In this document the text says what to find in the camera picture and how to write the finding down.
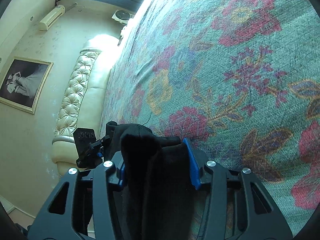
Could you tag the black pants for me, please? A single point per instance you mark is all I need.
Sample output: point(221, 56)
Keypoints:
point(158, 199)

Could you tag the floral bedspread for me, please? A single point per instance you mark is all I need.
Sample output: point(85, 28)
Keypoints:
point(240, 78)

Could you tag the white desk fan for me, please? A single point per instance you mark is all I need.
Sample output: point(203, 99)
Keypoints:
point(122, 16)

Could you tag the cream tufted leather headboard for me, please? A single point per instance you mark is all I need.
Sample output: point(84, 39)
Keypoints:
point(82, 104)

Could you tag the framed black white photograph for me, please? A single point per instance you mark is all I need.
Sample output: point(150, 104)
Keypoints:
point(22, 82)

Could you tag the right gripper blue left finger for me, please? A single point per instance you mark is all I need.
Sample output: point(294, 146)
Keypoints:
point(120, 172)

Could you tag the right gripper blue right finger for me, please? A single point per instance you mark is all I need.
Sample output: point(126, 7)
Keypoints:
point(194, 170)

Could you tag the white wall air conditioner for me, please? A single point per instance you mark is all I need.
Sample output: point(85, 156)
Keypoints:
point(47, 22)

